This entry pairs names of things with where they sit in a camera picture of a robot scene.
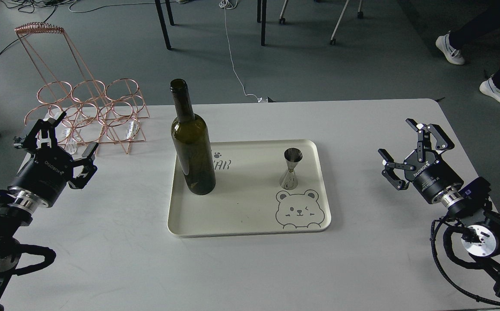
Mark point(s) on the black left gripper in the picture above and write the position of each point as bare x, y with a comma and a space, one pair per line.
49, 169

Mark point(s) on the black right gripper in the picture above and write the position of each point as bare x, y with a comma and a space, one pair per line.
435, 177

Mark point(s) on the silver metal jigger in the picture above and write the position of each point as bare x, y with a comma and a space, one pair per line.
288, 180

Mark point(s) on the dark green wine bottle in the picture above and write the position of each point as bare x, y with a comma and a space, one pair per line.
191, 140

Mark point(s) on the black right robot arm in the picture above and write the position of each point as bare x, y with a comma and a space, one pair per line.
472, 237

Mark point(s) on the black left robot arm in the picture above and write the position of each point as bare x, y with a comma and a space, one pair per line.
16, 210

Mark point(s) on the person's white sneaker upper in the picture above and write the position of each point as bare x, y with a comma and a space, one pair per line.
450, 45

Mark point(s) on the white chair base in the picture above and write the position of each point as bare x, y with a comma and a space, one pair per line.
319, 22

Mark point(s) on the black table leg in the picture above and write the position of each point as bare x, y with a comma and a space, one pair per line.
162, 20
261, 8

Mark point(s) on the cream bear tray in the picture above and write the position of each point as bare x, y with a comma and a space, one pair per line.
247, 198

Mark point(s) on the black table leg right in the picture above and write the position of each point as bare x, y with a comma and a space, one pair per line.
261, 8

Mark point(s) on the copper wire bottle rack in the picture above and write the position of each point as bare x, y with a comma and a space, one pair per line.
95, 111

